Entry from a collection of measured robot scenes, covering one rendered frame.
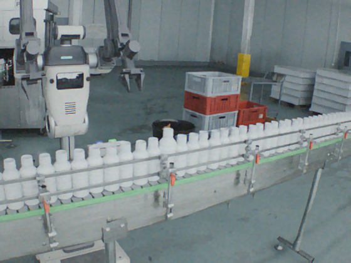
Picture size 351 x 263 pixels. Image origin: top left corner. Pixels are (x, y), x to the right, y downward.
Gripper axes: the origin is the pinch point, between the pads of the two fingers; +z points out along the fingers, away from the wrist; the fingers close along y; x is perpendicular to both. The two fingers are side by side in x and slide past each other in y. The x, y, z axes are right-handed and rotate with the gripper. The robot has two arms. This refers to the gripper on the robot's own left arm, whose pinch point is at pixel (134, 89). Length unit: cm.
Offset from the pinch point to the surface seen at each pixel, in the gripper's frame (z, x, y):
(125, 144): 26.8, -18.2, -20.2
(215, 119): -9, 148, 188
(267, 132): 34, -23, 53
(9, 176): 30, -19, -63
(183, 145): 31.8, -21.5, 2.1
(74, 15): -433, 574, 214
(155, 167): 37.3, -17.4, -10.2
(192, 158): 37.5, -19.2, 6.7
